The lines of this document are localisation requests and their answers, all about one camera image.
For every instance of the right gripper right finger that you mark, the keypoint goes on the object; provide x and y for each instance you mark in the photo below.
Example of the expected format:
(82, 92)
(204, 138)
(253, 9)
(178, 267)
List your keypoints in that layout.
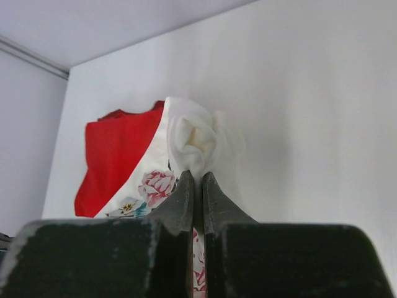
(245, 258)

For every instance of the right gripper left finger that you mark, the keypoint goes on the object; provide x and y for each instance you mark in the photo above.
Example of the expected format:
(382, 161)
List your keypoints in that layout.
(148, 257)

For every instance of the white t shirt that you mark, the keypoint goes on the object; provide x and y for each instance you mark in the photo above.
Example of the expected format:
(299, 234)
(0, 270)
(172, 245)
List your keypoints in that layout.
(188, 138)

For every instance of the folded red t shirt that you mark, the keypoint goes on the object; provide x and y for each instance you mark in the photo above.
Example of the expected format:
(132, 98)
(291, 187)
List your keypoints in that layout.
(115, 143)

